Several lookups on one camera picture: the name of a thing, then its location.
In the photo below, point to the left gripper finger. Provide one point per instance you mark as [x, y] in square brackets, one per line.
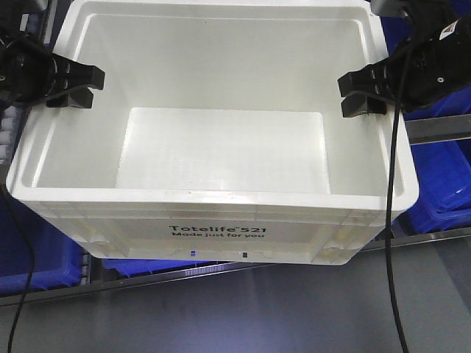
[69, 75]
[81, 98]

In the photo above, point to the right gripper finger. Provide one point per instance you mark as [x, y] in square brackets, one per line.
[357, 104]
[368, 81]

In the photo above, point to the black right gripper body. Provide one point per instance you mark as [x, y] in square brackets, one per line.
[426, 62]

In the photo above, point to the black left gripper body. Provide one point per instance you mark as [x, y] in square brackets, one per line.
[27, 70]

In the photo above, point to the white plastic tote bin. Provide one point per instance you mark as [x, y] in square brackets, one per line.
[218, 134]

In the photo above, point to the blue bin right upper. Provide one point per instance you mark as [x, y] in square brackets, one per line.
[443, 168]

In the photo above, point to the blue bin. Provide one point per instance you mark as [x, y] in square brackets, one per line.
[58, 259]
[443, 168]

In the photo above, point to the blue bin lower left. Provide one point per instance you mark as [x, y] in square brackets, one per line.
[58, 259]

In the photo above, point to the left white roller track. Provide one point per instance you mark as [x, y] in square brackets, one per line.
[10, 121]

